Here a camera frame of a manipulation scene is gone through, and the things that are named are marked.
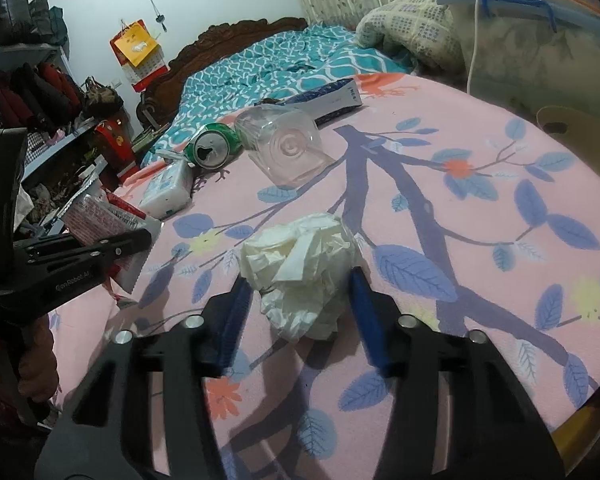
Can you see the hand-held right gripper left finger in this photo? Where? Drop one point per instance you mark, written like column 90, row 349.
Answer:
column 232, row 320

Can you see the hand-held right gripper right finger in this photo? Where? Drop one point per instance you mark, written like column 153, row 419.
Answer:
column 367, row 325

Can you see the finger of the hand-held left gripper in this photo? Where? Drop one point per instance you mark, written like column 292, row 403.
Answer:
column 85, row 249

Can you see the red and white snack wrapper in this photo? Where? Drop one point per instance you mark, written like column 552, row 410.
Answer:
column 95, row 220

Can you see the white tissue paper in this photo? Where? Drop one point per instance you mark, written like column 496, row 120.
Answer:
column 300, row 255

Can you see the clear plastic bottle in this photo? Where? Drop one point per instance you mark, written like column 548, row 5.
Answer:
column 285, row 145

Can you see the blue and white carton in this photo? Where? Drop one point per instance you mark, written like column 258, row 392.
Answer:
column 330, row 100

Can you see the person's left hand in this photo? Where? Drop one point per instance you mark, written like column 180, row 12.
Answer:
column 37, row 360

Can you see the grey shelf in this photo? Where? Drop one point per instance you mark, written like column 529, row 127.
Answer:
column 55, row 152

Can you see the white tissue pack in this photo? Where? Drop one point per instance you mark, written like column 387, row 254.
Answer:
column 167, row 190

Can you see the red box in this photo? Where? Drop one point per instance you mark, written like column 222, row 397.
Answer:
column 114, row 147

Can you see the green flat box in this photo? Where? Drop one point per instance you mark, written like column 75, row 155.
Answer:
column 147, row 140

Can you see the brown handbag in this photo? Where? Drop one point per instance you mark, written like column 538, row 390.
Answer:
column 100, row 95

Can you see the pink floral bedsheet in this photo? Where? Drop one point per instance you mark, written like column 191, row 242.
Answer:
column 480, row 210

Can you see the green drink can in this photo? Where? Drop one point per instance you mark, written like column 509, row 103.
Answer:
column 212, row 147

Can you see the dark red clothes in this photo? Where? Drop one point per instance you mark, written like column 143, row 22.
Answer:
column 35, row 92

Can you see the carved wooden headboard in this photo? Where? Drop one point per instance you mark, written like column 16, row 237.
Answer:
column 205, row 42

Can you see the dark bags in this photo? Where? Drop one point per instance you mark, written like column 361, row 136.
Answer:
column 30, row 15

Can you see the hanging keys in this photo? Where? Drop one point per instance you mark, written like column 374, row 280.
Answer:
column 159, row 17

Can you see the teal patterned quilt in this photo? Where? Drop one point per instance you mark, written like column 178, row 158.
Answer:
column 260, row 65

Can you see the tan curved wooden piece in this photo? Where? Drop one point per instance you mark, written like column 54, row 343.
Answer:
column 580, row 130

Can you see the beige checkered quilt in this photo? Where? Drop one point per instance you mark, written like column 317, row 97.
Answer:
column 415, row 20

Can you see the clear plastic storage box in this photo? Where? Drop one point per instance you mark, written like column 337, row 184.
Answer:
column 530, row 50

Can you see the red and yellow wall calendar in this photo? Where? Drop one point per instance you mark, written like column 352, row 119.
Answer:
column 132, row 42

